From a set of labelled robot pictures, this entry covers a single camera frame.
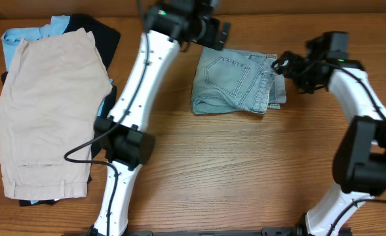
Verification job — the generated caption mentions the light blue denim shorts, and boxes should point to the light blue denim shorts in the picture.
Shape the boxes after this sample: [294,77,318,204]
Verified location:
[191,48,286,115]

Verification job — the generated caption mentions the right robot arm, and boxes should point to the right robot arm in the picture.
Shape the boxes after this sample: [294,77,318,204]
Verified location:
[261,31,386,235]

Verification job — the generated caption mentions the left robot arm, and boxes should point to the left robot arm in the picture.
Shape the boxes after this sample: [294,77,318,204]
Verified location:
[88,0,231,235]

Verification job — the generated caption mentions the black garment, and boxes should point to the black garment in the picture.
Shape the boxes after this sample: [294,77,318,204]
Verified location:
[1,14,121,207]

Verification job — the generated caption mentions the beige shorts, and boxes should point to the beige shorts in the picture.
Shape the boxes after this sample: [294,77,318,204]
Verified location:
[0,27,113,201]

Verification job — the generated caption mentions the light blue shirt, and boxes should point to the light blue shirt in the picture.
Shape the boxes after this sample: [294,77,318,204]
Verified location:
[0,15,114,204]

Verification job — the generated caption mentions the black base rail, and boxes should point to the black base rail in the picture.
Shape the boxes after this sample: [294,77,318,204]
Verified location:
[61,226,354,236]

